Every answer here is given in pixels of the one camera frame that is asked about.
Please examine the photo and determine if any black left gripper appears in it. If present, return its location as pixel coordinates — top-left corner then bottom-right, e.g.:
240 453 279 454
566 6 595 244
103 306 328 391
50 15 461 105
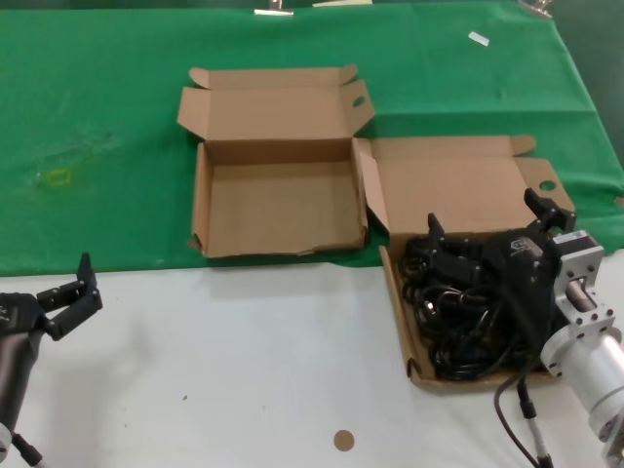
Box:
0 252 103 342

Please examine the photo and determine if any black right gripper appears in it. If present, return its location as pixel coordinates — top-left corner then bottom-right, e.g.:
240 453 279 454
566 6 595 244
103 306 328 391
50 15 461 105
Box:
427 187 577 318

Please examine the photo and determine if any open cardboard box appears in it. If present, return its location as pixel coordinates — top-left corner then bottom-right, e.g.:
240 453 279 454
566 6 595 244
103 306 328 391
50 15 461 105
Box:
175 64 375 258

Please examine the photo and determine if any green table cloth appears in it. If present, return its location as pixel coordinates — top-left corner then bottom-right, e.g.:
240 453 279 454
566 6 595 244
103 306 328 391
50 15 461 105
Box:
0 4 624 279

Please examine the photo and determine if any cardboard box holding cables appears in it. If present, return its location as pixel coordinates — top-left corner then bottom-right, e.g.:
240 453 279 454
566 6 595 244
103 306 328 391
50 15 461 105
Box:
351 135 577 397

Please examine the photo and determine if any black power cable pile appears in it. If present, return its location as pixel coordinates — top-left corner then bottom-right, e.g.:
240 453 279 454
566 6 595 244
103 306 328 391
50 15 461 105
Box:
398 233 552 381

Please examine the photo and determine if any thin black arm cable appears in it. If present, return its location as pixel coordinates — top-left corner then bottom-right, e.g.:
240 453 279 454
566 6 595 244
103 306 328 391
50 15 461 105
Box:
493 282 555 464

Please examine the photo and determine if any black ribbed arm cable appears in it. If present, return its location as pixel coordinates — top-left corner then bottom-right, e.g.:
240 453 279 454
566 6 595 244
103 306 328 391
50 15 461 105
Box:
10 432 48 468

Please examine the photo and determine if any grey plug arm cable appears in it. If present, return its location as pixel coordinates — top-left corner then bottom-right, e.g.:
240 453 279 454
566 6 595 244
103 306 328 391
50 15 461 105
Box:
517 382 555 468

